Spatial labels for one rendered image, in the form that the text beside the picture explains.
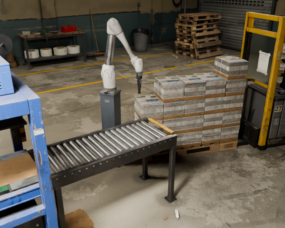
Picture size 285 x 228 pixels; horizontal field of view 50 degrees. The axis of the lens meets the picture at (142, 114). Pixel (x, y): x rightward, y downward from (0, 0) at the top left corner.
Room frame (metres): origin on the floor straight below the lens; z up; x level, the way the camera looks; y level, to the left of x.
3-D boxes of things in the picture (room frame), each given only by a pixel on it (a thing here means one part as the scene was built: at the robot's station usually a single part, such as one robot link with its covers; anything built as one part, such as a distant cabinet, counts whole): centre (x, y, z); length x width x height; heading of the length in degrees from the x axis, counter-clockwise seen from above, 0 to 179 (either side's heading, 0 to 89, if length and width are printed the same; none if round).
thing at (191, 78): (3.84, -0.63, 1.06); 0.37 x 0.29 x 0.01; 16
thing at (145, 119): (2.79, 0.50, 0.74); 1.34 x 0.05 x 0.12; 124
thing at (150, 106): (3.81, -0.50, 0.42); 1.17 x 0.39 x 0.83; 106
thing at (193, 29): (10.48, -1.86, 0.65); 1.33 x 0.94 x 1.30; 128
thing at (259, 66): (4.15, -1.63, 1.28); 0.57 x 0.01 x 0.65; 16
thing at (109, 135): (2.66, 0.25, 0.77); 0.47 x 0.05 x 0.05; 34
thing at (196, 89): (3.85, -0.63, 0.95); 0.38 x 0.29 x 0.23; 16
